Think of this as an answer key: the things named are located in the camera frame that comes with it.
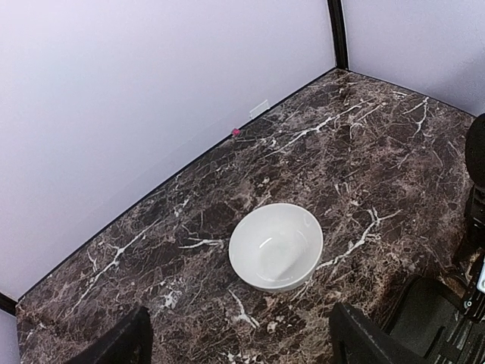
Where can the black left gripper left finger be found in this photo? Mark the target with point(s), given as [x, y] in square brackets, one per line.
[129, 341]

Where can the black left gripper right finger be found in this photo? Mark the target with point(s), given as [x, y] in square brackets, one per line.
[356, 339]

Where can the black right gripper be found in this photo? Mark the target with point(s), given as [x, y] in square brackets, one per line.
[473, 299]

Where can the black zippered tool case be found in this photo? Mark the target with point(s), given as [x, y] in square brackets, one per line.
[428, 320]

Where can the plain white bowl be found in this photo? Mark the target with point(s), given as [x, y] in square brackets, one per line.
[276, 247]

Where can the black right frame post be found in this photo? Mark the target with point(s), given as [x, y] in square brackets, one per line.
[337, 22]

